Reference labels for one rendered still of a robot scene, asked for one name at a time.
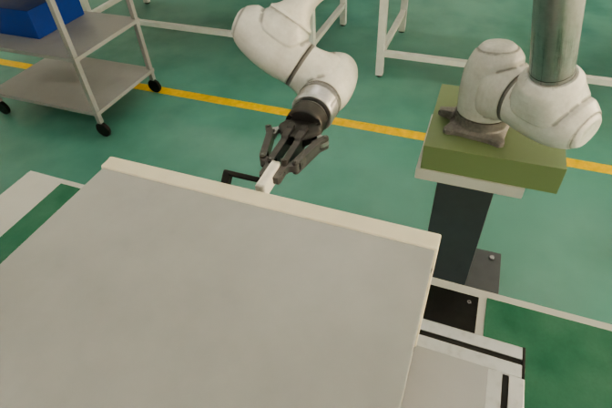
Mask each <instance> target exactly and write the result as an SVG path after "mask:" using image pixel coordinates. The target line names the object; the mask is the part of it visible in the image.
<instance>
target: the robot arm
mask: <svg viewBox="0 0 612 408"><path fill-rule="evenodd" d="M321 1H323V0H283V1H281V2H278V3H273V4H271V5H270V6H269V7H267V8H263V7H262V6H260V5H247V6H246V7H243V8H241V9H240V10H239V12H238V13H237V15H236V17H235V19H234V22H233V25H232V28H231V33H232V36H233V39H234V42H235V44H236V45H237V47H238V48H239V49H240V51H241V52H242V53H243V54H244V55H245V56H246V57H247V58H248V59H249V60H250V61H251V62H252V63H254V64H255V65H256V66H258V67H259V68H260V69H261V70H263V71H264V72H266V73H267V74H269V75H270V76H272V77H274V78H276V79H279V80H280V81H281V82H283V83H285V84H286V85H287V86H289V87H290V88H291V89H293V90H294V91H295V93H296V94H297V96H296V97H295V98H294V100H293V102H292V109H291V111H290V113H289V114H288V116H287V117H286V120H285V121H283V122H281V123H280V125H279V126H278V127H272V126H271V125H270V124H269V125H266V126H265V128H266V135H265V138H264V140H263V144H262V147H261V150H260V165H261V166H262V169H261V171H260V179H259V181H258V182H257V184H256V185H255V189H256V190H257V191H260V192H264V193H268V194H270V192H271V190H272V188H273V187H274V185H275V184H277V185H279V184H281V182H282V180H283V179H284V177H285V176H286V175H287V174H288V173H290V172H292V173H293V174H295V175H297V174H299V173H300V172H301V171H302V170H303V169H304V168H305V167H306V166H307V165H308V164H309V163H310V162H311V161H312V160H313V159H314V158H316V157H317V156H318V155H319V154H320V153H321V152H323V151H324V150H326V149H328V148H329V137H328V136H327V135H324V136H322V135H321V133H322V131H323V130H325V129H327V128H328V127H329V126H330V125H331V124H332V121H333V120H334V119H335V117H336V116H337V114H338V113H339V111H340V110H342V109H343V108H344V107H345V106H346V104H347V103H348V101H349V100H350V98H351V96H352V93H353V91H354V89H355V86H356V83H357V78H358V68H357V65H356V63H355V61H354V59H353V58H352V57H351V56H349V55H347V54H345V53H342V52H327V51H324V50H322V49H319V48H318V47H316V46H314V45H313V44H312V43H310V42H309V39H310V34H311V26H310V20H311V15H312V13H313V11H314V9H315V8H316V6H317V5H318V4H319V3H320V2H321ZM585 6H586V0H533V12H532V26H531V42H530V57H529V65H528V64H527V63H526V62H525V54H524V52H523V50H522V49H521V47H520V46H518V45H517V44H516V43H514V42H513V41H511V40H507V39H502V38H495V39H488V40H485V41H484V42H483V43H482V44H481V45H480V46H479V47H477V48H476V49H475V50H474V51H473V53H472V54H471V55H470V56H469V58H468V60H467V62H466V64H465V67H464V72H463V74H462V78H461V83H460V87H459V93H458V103H457V106H456V107H440V110H439V111H438V115H440V116H442V117H445V118H448V119H450V122H449V123H448V124H447V125H446V126H444V130H443V132H444V134H446V135H454V136H458V137H462V138H469V139H471V140H475V141H479V142H483V143H486V144H489V145H492V146H494V147H496V148H502V147H503V146H504V144H505V136H506V133H507V131H508V129H509V127H510V128H512V129H514V130H516V131H517V132H519V133H520V134H522V135H524V136H526V137H528V138H530V139H532V140H534V141H535V142H537V143H539V144H542V145H544V146H547V147H551V148H560V149H571V148H580V147H582V146H583V145H585V144H586V143H587V142H588V140H590V139H591V138H592V137H593V136H594V135H595V134H596V132H597V131H598V129H599V127H600V125H601V122H602V117H601V116H602V112H601V109H600V106H599V104H598V103H597V101H596V100H595V99H594V98H592V97H591V93H590V90H589V87H588V84H587V76H586V74H585V72H584V70H583V69H582V68H581V67H580V66H578V65H577V64H576V61H577V55H578V48H579V43H580V37H581V30H582V25H583V18H584V13H585ZM279 133H280V135H281V139H280V141H279V142H278V144H277V145H276V147H275V148H274V149H273V150H272V147H273V143H274V139H276V137H277V135H278V134H279ZM308 145H309V146H308ZM306 146H308V147H306ZM305 147H306V148H305ZM271 150H272V151H271ZM286 152H287V153H286ZM284 155H285V156H284Z"/></svg>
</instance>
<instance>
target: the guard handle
mask: <svg viewBox="0 0 612 408"><path fill-rule="evenodd" d="M232 177H234V178H238V179H246V180H249V181H254V182H258V181H259V179H260V177H256V176H252V175H248V174H243V173H239V172H235V171H231V170H227V169H224V170H223V174H222V178H221V182H222V183H226V184H231V180H232Z"/></svg>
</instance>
